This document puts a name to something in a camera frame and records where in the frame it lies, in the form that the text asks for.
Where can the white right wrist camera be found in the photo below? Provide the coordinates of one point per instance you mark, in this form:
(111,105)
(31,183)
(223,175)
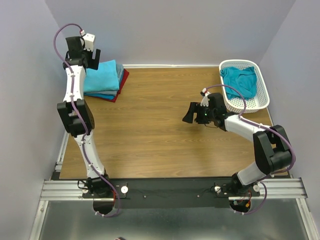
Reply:
(205,101)

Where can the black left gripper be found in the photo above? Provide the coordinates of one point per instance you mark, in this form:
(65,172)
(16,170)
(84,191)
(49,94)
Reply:
(93,58)

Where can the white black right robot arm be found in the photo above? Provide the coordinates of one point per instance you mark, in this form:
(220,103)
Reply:
(272,149)

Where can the folded blue t-shirt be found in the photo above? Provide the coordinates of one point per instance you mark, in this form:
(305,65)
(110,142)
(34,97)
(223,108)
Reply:
(111,95)

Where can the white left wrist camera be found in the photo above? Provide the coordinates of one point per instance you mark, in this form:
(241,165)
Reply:
(87,40)

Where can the folded grey-blue t-shirt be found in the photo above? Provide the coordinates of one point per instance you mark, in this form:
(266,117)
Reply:
(120,69)

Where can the bright cyan t-shirt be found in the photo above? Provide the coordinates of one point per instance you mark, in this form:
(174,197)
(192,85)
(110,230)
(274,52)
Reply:
(104,79)

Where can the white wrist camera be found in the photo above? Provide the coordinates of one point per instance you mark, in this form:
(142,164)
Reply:
(205,101)
(87,40)

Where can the teal t-shirt in basket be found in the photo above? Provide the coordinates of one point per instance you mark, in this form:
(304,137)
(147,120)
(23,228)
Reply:
(243,81)

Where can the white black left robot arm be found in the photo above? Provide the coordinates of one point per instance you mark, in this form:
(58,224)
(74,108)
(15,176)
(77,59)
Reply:
(76,115)

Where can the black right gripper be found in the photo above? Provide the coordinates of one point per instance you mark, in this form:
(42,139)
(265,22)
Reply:
(198,113)

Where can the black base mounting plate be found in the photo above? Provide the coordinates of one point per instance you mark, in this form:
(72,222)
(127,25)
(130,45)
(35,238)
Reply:
(171,193)

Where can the folded red t-shirt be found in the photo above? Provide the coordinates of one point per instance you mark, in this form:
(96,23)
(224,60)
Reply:
(126,74)

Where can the white perforated laundry basket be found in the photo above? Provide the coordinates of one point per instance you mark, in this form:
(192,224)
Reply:
(259,102)

